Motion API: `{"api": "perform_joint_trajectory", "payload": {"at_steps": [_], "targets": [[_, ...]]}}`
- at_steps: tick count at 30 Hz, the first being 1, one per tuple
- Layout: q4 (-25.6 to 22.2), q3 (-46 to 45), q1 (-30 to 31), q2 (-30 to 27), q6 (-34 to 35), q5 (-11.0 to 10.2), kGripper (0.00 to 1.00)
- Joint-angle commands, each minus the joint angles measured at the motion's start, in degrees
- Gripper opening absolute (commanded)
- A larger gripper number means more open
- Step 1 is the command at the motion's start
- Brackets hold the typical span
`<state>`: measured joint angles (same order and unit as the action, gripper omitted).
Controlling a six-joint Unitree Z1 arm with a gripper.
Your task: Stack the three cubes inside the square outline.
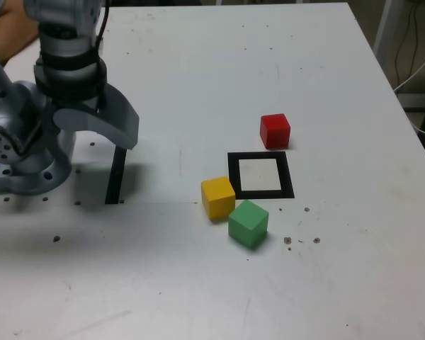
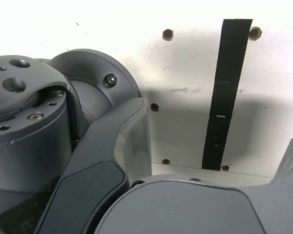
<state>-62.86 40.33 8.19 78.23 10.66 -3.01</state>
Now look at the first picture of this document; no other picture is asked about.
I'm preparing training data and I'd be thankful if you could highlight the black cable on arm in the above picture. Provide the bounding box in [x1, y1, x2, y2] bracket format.
[93, 0, 111, 113]

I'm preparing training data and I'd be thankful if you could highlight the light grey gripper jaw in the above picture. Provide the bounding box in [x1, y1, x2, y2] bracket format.
[52, 107, 135, 150]

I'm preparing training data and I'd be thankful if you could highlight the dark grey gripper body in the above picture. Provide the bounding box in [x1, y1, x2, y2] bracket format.
[50, 96, 104, 114]

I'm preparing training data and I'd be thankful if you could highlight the black tape square outline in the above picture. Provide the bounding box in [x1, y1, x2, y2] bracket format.
[227, 151, 296, 200]

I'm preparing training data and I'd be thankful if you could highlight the red cube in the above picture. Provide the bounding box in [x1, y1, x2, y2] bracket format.
[259, 113, 292, 149]

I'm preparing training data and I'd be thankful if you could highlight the thin white cable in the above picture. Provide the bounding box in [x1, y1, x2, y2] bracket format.
[392, 47, 425, 94]

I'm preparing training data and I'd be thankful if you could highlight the black tape strip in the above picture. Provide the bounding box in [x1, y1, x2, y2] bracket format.
[104, 145, 128, 205]

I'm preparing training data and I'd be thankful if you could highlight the thin black hanging cable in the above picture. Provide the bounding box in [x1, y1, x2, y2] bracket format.
[395, 0, 423, 88]

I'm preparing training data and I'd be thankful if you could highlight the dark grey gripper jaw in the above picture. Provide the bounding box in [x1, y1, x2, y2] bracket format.
[97, 84, 141, 149]

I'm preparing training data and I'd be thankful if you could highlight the yellow cube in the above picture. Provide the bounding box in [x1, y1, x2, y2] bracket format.
[200, 176, 237, 221]

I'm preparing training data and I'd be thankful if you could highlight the green cube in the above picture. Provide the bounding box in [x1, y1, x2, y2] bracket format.
[227, 199, 270, 249]

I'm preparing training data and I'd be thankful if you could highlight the white metal frame leg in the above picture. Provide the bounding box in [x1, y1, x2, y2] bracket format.
[373, 0, 401, 63]

